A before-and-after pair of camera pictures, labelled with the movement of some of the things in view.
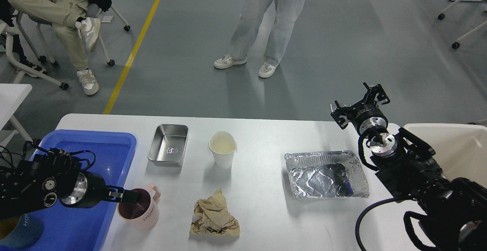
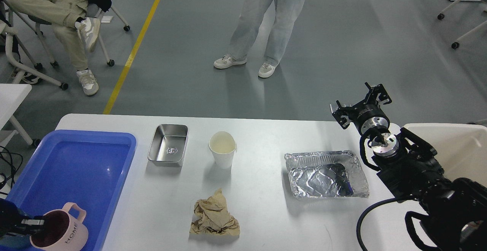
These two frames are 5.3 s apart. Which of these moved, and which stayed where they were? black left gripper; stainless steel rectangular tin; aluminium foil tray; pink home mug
Moved: pink home mug; black left gripper
Stayed: aluminium foil tray; stainless steel rectangular tin
